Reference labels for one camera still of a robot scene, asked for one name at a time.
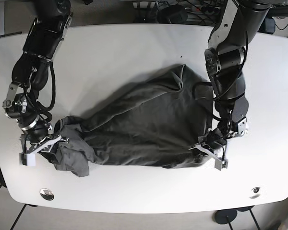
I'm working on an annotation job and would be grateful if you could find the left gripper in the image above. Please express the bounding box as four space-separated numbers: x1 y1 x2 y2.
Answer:
190 117 249 163

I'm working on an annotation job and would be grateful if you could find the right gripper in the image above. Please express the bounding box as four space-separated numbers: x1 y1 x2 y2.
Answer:
3 93 69 156

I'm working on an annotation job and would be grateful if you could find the light teal T-shirt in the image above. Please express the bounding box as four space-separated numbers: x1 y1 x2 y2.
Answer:
44 65 213 177

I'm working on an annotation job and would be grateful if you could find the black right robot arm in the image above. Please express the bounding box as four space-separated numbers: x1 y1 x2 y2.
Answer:
2 0 72 155

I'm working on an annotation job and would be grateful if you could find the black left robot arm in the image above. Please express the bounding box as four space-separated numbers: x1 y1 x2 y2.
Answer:
194 0 279 170

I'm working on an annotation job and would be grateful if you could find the left chrome table grommet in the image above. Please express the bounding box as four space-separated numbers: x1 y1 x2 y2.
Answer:
39 188 54 201

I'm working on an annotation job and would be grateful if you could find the chrome table grommet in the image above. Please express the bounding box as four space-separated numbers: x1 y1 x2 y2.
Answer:
249 187 261 199
39 188 54 201

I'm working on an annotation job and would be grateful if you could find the right chrome table grommet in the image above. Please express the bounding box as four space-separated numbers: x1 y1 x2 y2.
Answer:
249 187 261 199

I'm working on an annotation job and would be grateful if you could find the black round stand base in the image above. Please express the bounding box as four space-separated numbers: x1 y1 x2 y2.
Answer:
214 209 237 225

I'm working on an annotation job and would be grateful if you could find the black electronics box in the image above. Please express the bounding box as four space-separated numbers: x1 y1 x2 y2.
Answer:
259 18 276 35

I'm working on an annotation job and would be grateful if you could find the black power adapter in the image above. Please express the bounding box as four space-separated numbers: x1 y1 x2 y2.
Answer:
157 4 188 24

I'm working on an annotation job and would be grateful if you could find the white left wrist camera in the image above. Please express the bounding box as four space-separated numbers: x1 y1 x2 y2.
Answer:
215 158 228 171

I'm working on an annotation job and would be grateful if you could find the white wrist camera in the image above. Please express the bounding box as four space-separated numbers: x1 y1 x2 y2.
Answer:
215 158 228 171
20 153 36 166

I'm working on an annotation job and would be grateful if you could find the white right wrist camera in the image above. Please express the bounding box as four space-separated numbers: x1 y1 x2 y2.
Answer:
20 153 36 166

